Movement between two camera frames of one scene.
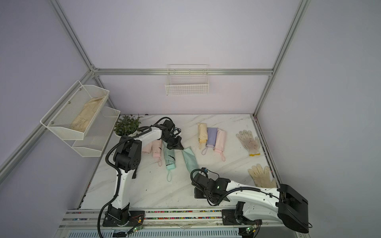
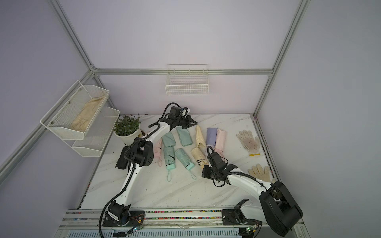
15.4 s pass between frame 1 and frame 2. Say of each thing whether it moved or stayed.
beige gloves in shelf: stayed
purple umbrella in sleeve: stayed
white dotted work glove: stayed
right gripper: moved
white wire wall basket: stayed
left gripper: moved
